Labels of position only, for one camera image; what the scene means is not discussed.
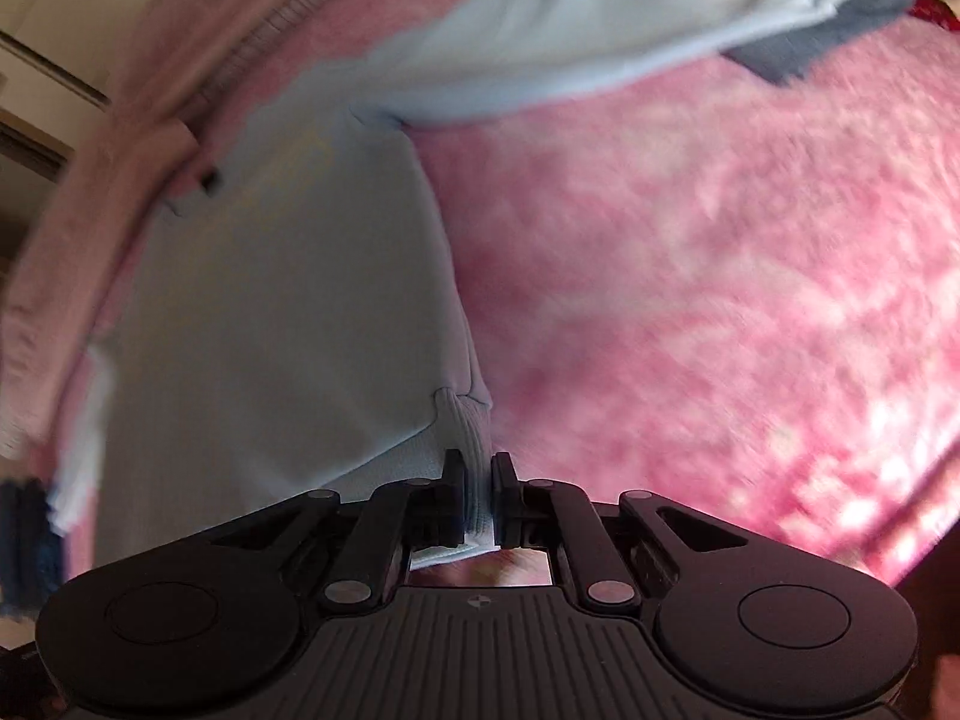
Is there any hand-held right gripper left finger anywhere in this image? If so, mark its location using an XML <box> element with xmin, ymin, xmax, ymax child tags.
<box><xmin>212</xmin><ymin>448</ymin><xmax>467</xmax><ymax>612</ymax></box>

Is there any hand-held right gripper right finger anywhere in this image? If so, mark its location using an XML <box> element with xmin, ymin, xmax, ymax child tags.
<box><xmin>491</xmin><ymin>452</ymin><xmax>751</xmax><ymax>608</ymax></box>

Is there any light blue sweatshirt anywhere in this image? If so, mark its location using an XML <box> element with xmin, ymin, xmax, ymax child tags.
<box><xmin>45</xmin><ymin>0</ymin><xmax>882</xmax><ymax>571</ymax></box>

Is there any pink floral blanket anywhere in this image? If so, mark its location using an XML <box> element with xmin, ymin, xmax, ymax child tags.
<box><xmin>52</xmin><ymin>7</ymin><xmax>960</xmax><ymax>590</ymax></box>

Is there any folded dark blue garment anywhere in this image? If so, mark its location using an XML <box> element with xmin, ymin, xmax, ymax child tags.
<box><xmin>0</xmin><ymin>478</ymin><xmax>68</xmax><ymax>616</ymax></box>

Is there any light pink quilt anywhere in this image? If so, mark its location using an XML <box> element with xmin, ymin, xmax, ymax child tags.
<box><xmin>0</xmin><ymin>0</ymin><xmax>391</xmax><ymax>458</ymax></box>

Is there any grey-blue garment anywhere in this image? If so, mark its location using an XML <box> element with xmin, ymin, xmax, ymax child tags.
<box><xmin>720</xmin><ymin>0</ymin><xmax>925</xmax><ymax>85</ymax></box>

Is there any red garment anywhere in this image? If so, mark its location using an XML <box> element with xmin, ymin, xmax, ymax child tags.
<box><xmin>906</xmin><ymin>0</ymin><xmax>960</xmax><ymax>35</ymax></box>

